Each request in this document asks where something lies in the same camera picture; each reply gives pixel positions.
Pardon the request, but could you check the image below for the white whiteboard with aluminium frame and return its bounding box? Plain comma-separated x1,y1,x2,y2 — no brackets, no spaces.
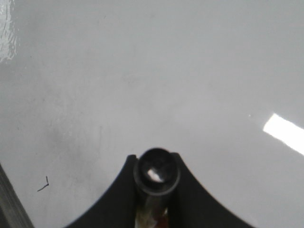
0,0,304,228

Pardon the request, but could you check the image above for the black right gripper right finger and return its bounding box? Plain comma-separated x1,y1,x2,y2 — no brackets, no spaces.
168,152,252,228

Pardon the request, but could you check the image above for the black whiteboard marker with tape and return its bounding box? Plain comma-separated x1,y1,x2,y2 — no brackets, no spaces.
133,147,181,228

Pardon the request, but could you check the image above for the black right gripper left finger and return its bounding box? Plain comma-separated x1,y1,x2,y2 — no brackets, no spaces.
67,155,137,228

